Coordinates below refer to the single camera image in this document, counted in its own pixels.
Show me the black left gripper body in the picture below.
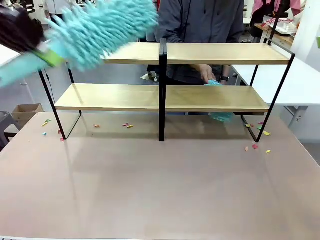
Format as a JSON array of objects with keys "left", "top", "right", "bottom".
[{"left": 0, "top": 4, "right": 46, "bottom": 54}]

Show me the large teal chenille duster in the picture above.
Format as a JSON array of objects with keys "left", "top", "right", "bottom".
[{"left": 0, "top": 0, "right": 161, "bottom": 89}]

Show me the small teal chenille duster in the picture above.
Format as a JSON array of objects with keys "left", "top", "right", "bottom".
[{"left": 203, "top": 79, "right": 235, "bottom": 124}]

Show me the person's left forearm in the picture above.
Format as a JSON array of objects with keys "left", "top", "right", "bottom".
[{"left": 219, "top": 64, "right": 232, "bottom": 77}]

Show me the person's right hand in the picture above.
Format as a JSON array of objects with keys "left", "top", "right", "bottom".
[{"left": 199, "top": 64, "right": 216, "bottom": 85}]

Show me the brown cardboard box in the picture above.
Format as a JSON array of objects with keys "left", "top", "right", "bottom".
[{"left": 11, "top": 103, "right": 46, "bottom": 129}]

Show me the grey stool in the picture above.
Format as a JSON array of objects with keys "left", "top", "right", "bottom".
[{"left": 0, "top": 111, "right": 21, "bottom": 151}]

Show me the person's grey jacket torso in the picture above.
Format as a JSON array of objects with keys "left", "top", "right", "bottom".
[{"left": 146, "top": 0, "right": 246, "bottom": 116}]

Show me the pink garment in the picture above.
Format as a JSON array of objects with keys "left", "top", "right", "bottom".
[{"left": 251, "top": 0, "right": 302, "bottom": 16}]

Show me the black pole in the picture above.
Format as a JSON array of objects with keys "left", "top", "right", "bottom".
[{"left": 266, "top": 0, "right": 279, "bottom": 47}]

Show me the wooden workbench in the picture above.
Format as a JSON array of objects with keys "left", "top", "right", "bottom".
[{"left": 254, "top": 23, "right": 299, "bottom": 47}]

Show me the large white table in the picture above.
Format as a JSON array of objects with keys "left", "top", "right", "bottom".
[{"left": 230, "top": 64, "right": 320, "bottom": 131}]

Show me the black frame wooden shelf unit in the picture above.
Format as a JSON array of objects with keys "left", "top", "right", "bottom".
[
  {"left": 162, "top": 37, "right": 296, "bottom": 144},
  {"left": 38, "top": 37, "right": 165, "bottom": 142}
]

